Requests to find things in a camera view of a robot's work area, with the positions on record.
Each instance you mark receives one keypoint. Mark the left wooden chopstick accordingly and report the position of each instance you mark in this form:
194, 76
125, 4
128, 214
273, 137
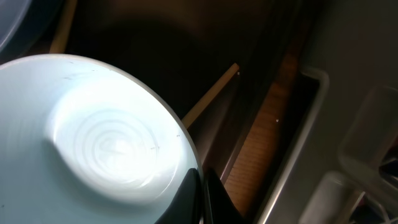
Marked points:
60, 38

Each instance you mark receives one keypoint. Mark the right wooden chopstick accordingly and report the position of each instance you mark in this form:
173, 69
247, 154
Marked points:
209, 96

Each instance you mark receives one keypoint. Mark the wooden chopstick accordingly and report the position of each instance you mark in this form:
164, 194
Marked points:
60, 38
209, 96

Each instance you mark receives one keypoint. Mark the dark brown serving tray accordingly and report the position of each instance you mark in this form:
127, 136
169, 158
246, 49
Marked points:
180, 49

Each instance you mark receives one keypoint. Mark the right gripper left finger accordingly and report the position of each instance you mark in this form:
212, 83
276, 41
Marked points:
186, 206

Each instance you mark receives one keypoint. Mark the grey dishwasher rack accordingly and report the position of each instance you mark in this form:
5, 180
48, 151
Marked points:
341, 151

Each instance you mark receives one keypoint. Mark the dark blue plate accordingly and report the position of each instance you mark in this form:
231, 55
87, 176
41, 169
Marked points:
12, 14

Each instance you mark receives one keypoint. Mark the light blue bowl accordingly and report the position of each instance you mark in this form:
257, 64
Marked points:
85, 142

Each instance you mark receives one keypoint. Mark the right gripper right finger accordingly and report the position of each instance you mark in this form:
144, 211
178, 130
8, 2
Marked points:
218, 207

